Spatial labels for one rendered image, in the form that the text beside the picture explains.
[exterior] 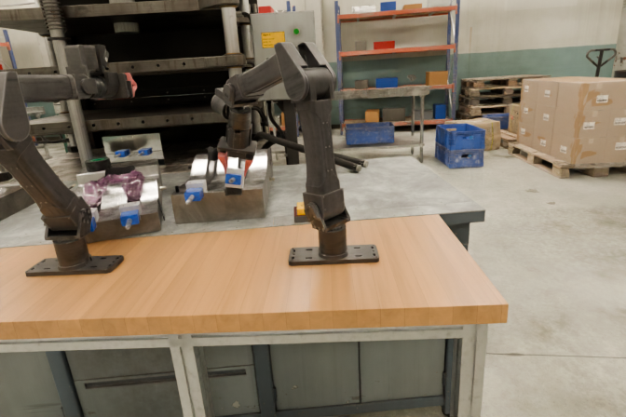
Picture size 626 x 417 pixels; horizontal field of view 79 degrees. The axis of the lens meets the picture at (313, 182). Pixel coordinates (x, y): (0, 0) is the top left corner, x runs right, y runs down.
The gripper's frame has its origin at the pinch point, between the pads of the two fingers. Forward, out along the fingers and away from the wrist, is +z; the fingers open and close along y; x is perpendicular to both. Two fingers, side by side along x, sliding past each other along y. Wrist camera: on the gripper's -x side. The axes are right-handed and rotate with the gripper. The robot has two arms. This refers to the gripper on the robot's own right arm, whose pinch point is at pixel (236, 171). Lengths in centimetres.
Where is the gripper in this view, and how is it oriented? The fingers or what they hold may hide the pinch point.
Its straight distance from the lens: 112.2
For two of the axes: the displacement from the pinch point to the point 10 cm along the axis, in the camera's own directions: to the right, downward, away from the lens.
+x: 0.2, 5.6, -8.3
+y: -9.9, -1.3, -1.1
